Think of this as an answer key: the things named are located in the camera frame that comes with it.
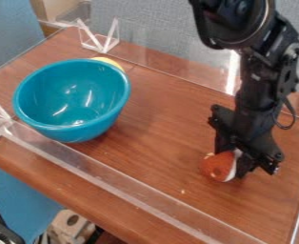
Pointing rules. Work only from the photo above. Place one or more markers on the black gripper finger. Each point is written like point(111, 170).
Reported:
point(225, 141)
point(246, 164)

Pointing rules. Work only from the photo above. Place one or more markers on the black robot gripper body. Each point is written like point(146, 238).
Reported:
point(251, 127)

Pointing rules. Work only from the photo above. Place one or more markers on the brown and white toy mushroom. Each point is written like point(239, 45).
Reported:
point(219, 165)

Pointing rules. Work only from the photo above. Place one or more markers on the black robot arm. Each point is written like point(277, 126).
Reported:
point(250, 27)

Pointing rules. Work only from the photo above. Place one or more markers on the yellow object behind bowl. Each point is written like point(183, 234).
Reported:
point(110, 61)

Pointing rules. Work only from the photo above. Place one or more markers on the blue bowl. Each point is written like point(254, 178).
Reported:
point(71, 99)

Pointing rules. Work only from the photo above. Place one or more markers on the clear acrylic front barrier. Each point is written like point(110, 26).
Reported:
point(139, 194)

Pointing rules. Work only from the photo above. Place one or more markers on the clear acrylic back barrier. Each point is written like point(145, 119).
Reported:
point(159, 39)

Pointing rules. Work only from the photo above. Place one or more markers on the white block with hole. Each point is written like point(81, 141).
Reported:
point(70, 228)

